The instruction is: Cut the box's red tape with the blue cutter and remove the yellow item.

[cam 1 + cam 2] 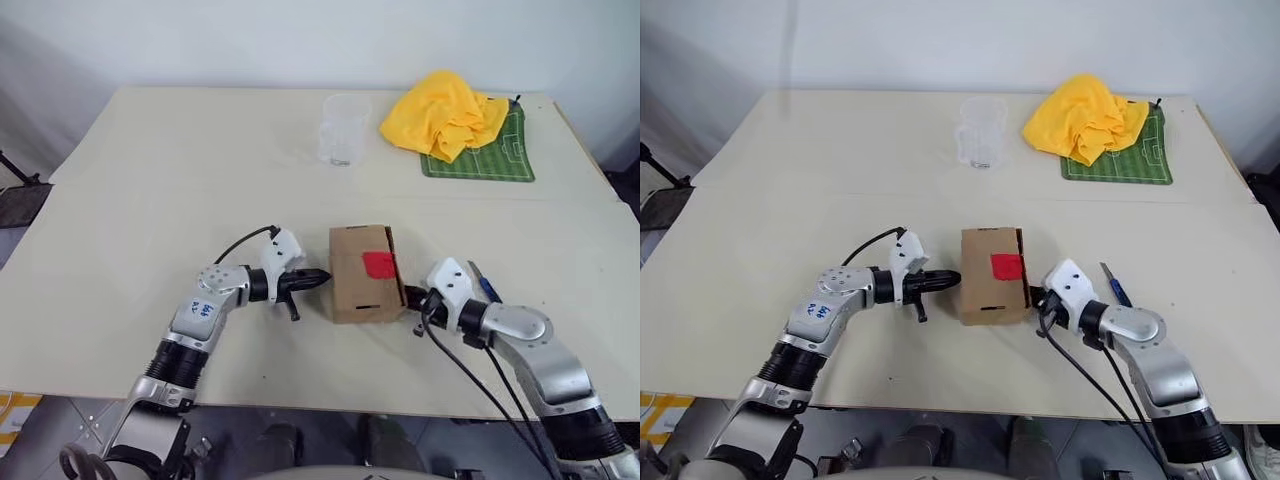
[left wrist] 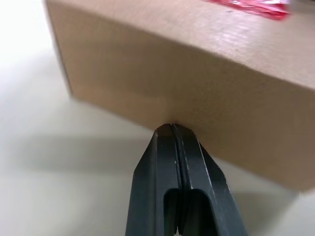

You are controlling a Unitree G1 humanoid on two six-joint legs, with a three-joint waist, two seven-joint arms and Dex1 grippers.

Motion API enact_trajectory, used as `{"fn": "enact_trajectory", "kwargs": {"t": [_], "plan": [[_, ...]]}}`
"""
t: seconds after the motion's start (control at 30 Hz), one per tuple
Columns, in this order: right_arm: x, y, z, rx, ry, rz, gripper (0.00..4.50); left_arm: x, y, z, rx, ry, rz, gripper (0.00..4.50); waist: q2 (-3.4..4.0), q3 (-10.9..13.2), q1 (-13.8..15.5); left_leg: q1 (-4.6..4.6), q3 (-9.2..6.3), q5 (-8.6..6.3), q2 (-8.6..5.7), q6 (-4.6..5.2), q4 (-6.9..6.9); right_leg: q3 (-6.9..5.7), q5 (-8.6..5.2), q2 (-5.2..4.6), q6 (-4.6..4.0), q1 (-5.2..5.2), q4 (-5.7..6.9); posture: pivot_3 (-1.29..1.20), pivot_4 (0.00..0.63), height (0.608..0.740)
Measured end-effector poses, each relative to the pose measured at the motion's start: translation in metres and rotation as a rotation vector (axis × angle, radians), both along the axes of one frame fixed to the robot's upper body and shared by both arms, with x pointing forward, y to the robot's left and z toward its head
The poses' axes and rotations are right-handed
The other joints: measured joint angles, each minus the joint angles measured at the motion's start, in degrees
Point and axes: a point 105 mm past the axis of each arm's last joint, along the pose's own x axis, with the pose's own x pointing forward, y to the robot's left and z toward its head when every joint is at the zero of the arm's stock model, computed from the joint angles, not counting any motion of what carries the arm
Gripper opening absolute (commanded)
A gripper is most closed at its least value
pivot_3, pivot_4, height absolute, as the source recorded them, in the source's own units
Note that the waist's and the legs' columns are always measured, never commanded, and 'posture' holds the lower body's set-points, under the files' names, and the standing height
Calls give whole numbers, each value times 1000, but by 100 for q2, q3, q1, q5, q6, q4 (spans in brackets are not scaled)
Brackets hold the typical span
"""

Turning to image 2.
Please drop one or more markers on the brown cardboard box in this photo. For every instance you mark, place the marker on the brown cardboard box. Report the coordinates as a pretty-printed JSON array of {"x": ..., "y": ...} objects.
[{"x": 187, "y": 81}]

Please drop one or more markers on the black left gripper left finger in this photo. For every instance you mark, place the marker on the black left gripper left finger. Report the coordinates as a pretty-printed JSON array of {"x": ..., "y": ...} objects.
[{"x": 157, "y": 186}]

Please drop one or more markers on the red packet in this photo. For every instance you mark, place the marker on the red packet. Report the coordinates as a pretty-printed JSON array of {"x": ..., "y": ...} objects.
[{"x": 256, "y": 7}]

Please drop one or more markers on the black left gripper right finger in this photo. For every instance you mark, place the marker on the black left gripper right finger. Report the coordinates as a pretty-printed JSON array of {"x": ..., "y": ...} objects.
[{"x": 206, "y": 186}]

